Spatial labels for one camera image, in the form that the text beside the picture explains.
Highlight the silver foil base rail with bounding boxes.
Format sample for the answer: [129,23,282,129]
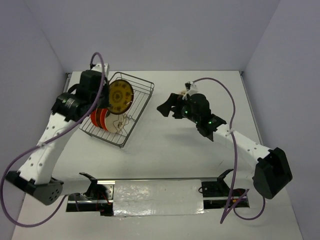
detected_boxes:
[65,177,251,217]

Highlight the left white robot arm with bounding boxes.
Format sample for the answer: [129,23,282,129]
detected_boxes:
[4,64,110,206]

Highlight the cream plate with black mark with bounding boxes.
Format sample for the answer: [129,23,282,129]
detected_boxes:
[104,113,129,133]

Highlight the grey wire dish rack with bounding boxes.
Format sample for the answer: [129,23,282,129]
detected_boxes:
[79,71,155,148]

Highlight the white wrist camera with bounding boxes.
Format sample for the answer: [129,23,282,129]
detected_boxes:
[91,63,110,78]
[180,81,198,97]

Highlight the yellow patterned plate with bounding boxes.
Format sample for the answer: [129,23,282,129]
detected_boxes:
[108,79,134,115]

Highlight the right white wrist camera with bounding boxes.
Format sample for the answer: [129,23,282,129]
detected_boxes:
[180,81,198,97]

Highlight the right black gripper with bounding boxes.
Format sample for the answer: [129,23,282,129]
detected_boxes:
[156,93,200,124]

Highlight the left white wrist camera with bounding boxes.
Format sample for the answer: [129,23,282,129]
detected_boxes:
[91,63,110,78]

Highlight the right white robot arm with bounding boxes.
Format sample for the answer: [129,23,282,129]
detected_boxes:
[157,93,293,200]

